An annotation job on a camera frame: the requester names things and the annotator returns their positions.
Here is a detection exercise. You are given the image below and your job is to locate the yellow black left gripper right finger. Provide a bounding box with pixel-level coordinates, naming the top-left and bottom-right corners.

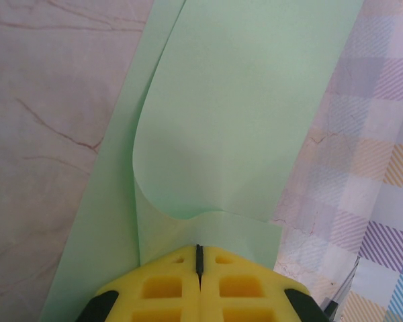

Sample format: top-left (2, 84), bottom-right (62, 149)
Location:
top-left (201, 244), bottom-right (329, 322)

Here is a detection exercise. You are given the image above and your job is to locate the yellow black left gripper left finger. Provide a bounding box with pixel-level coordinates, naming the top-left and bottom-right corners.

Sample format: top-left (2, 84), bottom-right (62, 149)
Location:
top-left (75, 244), bottom-right (200, 322)

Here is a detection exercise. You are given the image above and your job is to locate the light green paper sheet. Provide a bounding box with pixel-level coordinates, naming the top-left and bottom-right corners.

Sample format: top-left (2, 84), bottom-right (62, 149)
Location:
top-left (40, 0), bottom-right (365, 322)

